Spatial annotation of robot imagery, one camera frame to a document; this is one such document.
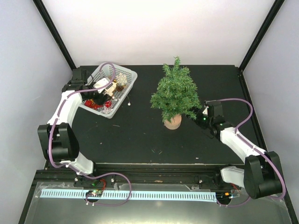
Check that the silver star ornament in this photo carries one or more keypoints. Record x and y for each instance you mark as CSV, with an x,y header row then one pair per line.
x,y
106,110

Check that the light blue cable duct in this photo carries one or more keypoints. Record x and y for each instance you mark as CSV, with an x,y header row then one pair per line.
x,y
131,195

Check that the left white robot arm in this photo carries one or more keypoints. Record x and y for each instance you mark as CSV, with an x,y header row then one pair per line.
x,y
58,141

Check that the small green christmas tree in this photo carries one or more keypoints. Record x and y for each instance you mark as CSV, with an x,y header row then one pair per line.
x,y
176,95

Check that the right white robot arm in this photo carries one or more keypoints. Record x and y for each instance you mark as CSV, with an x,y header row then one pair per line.
x,y
261,175

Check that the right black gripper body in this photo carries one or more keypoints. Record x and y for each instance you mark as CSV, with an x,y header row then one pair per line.
x,y
203,122

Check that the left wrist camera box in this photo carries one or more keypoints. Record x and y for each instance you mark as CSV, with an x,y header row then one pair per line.
x,y
101,83

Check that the white plastic basket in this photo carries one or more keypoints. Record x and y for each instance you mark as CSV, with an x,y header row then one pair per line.
x,y
116,92

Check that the red gift box ornament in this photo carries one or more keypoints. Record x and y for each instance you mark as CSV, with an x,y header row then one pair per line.
x,y
91,104

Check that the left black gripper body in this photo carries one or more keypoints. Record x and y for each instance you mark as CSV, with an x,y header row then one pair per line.
x,y
98,101

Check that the white wooden snowflake ornament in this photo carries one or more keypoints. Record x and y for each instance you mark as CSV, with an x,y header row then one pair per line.
x,y
121,79

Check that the wooden bauble ornament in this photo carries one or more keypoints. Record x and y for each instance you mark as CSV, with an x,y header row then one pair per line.
x,y
111,88

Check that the small circuit board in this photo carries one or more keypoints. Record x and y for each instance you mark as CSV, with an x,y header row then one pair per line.
x,y
94,193

